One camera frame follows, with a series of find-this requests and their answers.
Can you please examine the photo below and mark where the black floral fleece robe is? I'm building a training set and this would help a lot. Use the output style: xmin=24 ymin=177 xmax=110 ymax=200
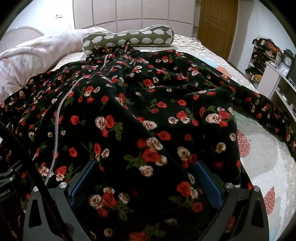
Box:
xmin=1 ymin=42 xmax=295 ymax=240

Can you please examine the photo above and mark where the patchwork heart quilt bedspread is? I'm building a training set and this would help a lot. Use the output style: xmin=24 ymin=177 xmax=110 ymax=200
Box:
xmin=49 ymin=34 xmax=296 ymax=241

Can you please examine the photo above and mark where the pink floral comforter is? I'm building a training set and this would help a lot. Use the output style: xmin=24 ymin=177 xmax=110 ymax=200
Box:
xmin=1 ymin=27 xmax=105 ymax=101

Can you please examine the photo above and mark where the white shelf unit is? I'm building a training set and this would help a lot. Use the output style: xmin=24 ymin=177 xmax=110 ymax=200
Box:
xmin=256 ymin=62 xmax=295 ymax=129

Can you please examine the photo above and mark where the pink headboard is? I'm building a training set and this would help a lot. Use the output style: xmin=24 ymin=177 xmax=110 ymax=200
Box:
xmin=0 ymin=26 xmax=44 ymax=53

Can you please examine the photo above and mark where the dark mantel clock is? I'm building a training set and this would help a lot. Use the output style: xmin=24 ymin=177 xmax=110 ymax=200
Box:
xmin=282 ymin=49 xmax=295 ymax=68

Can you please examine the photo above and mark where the cluttered shoe rack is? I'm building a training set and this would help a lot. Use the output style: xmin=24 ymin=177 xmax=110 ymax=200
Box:
xmin=244 ymin=37 xmax=283 ymax=88

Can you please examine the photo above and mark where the brown wooden door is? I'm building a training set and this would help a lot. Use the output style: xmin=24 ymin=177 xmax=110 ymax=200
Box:
xmin=198 ymin=0 xmax=238 ymax=60

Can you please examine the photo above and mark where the pink wardrobe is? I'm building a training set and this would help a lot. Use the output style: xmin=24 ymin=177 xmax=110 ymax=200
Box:
xmin=72 ymin=0 xmax=201 ymax=38

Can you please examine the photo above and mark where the green hedgehog bolster pillow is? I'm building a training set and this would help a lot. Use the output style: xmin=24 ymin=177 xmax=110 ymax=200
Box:
xmin=82 ymin=25 xmax=175 ymax=54

